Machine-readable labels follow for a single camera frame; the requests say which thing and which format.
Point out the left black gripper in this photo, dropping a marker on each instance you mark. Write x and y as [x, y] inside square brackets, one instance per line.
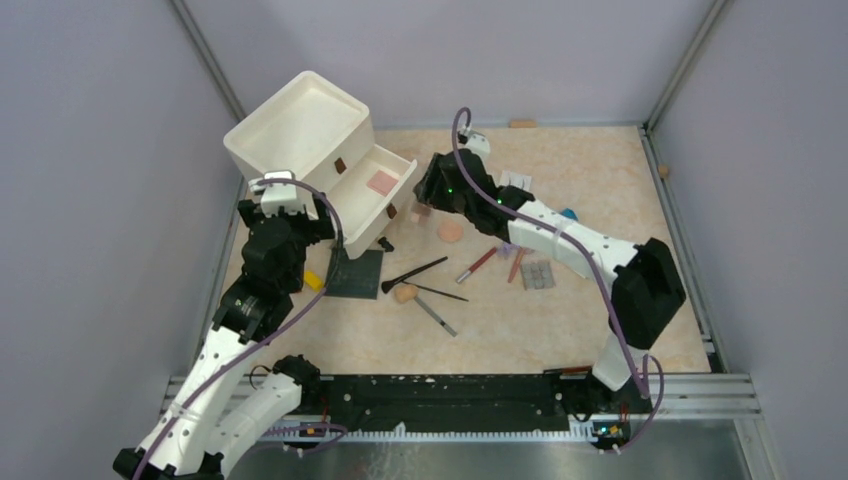
[316, 229]

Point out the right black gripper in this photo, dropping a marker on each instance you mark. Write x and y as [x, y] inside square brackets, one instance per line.
[429, 191]

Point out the pink square compact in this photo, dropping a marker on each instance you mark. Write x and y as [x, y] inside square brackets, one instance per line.
[382, 183]

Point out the white drawer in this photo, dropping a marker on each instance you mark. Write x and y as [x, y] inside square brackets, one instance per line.
[363, 212]

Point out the brown eyeshadow palette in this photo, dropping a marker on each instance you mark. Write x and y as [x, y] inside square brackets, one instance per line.
[419, 213]

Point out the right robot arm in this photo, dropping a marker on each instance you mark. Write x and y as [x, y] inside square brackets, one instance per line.
[639, 283]

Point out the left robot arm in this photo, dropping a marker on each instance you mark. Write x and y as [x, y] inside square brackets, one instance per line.
[199, 437]

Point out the black makeup brush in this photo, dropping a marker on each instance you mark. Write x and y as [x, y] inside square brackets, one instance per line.
[387, 285]

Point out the round peach powder puff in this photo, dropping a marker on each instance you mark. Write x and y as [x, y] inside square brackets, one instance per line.
[450, 231]

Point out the yellow toy block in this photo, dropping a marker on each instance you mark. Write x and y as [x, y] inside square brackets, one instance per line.
[313, 281]

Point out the false eyelashes card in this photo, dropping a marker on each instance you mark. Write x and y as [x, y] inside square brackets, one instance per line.
[521, 181]

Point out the dark grey studded baseplate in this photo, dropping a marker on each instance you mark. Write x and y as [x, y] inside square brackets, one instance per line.
[354, 278]

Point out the purple eyelash curler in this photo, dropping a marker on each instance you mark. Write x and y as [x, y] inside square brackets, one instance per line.
[505, 250]

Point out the white drawer organizer cabinet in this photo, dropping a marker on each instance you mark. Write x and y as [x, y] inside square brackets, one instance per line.
[310, 127]

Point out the clear silver pan palette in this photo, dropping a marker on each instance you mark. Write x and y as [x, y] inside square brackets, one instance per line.
[537, 275]

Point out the grey striped pencil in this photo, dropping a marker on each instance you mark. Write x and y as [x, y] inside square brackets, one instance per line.
[437, 318]

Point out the wooden block at wall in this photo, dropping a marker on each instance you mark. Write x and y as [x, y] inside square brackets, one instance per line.
[522, 124]

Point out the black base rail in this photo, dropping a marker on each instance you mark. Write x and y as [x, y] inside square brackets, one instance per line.
[471, 403]

